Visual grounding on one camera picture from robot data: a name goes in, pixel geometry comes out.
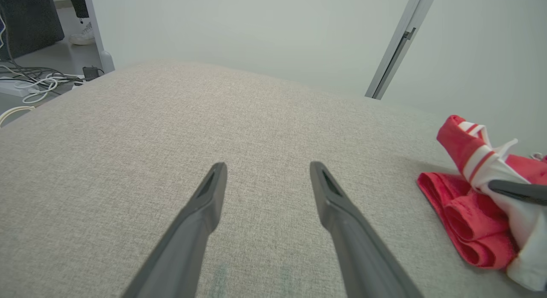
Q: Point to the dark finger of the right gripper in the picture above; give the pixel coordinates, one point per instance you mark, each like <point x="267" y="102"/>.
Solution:
<point x="521" y="191"/>

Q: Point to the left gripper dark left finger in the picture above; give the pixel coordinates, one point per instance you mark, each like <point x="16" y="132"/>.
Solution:
<point x="179" y="255"/>

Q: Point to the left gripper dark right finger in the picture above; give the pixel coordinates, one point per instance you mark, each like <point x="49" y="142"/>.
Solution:
<point x="363" y="264"/>

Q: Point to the red basketball jersey white sleeves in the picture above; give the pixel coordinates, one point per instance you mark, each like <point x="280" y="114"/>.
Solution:
<point x="525" y="229"/>

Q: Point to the grey fabric sofa cushion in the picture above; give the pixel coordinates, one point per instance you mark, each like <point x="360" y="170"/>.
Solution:
<point x="171" y="131"/>

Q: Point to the black power adapter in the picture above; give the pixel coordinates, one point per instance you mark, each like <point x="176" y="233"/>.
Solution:
<point x="90" y="72"/>

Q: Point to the white power strip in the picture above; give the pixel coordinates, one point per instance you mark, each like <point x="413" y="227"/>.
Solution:
<point x="15" y="87"/>

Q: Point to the white sneaker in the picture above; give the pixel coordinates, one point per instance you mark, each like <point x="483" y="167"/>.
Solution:
<point x="83" y="35"/>

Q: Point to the black trouser leg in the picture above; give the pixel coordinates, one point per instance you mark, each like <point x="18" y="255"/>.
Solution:
<point x="79" y="3"/>

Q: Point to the black fabric panel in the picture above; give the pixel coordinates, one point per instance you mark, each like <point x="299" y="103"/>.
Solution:
<point x="30" y="20"/>

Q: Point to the grey metal partition post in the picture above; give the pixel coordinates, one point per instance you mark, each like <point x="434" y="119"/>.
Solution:
<point x="401" y="37"/>

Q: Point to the white partition post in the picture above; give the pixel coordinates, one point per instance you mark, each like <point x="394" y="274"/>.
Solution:
<point x="96" y="24"/>

